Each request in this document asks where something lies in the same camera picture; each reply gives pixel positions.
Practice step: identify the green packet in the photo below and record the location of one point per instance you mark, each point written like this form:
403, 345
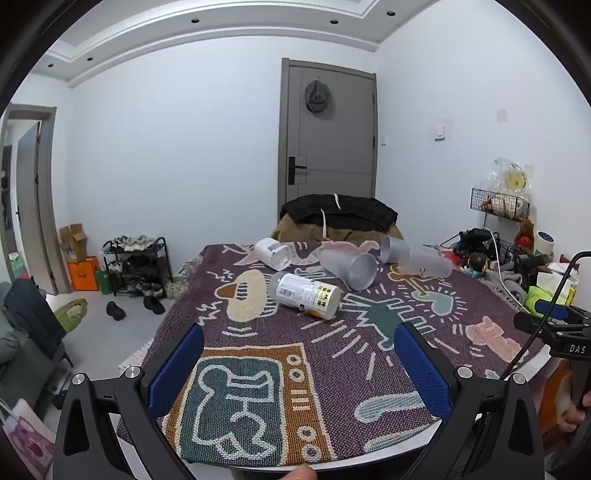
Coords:
538, 297

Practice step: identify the black clothing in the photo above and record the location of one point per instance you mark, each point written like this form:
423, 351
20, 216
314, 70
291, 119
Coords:
360, 212

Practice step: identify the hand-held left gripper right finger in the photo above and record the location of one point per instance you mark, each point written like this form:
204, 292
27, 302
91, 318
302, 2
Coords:
420, 369

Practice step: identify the person's left hand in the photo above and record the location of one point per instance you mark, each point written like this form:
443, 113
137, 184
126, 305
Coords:
298, 473

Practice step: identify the black device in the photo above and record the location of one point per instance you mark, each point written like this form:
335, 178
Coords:
473, 240

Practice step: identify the grey hat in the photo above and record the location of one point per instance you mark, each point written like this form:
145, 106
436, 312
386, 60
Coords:
317, 97

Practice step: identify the green slipper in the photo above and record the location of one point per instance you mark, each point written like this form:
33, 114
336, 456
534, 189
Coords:
71, 313

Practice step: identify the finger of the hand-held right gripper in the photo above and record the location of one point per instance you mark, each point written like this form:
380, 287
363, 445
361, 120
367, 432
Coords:
551, 308
531, 322

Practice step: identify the brown plush toy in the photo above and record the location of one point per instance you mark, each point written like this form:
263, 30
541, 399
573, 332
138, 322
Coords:
525, 233

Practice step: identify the clear plastic bag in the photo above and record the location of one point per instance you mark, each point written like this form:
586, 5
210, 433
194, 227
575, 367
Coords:
510, 175

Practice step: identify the cardboard box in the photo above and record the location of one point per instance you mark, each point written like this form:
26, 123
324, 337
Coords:
73, 242

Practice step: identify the black shoe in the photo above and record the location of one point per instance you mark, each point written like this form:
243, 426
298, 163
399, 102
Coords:
153, 304
116, 310

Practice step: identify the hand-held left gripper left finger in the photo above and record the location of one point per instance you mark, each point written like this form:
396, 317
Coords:
178, 369

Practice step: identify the clear frosted cup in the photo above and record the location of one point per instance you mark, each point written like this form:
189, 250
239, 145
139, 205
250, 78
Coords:
427, 264

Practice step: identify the black shoe rack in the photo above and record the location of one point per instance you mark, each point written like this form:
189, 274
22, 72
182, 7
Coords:
138, 265

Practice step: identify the dark jacket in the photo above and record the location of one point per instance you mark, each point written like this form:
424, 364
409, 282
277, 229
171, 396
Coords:
32, 314

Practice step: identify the orange box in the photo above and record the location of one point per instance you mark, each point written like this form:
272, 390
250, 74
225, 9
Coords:
83, 276

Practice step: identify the printed blanket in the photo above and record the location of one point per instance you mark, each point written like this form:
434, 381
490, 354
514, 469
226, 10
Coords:
369, 350

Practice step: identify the white labelled cup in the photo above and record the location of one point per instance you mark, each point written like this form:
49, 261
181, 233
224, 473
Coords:
304, 293

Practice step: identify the pink paper bag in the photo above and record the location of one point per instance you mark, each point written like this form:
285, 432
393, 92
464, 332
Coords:
25, 438

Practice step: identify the beige shoes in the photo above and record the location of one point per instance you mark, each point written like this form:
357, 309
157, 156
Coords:
175, 290

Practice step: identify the green bag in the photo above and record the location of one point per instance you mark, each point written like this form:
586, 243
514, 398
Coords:
104, 280

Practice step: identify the person's right hand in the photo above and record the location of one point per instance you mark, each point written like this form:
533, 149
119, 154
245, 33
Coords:
577, 420

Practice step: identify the white light switch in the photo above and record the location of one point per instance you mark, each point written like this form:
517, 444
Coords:
440, 131

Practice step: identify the grey frosted cup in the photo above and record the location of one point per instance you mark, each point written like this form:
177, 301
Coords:
395, 249

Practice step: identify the open grey door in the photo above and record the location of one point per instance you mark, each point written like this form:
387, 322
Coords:
34, 207

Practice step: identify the white wall sticker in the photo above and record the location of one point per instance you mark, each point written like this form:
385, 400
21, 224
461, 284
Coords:
501, 115

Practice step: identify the large frosted cup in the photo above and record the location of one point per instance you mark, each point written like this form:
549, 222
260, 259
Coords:
348, 267

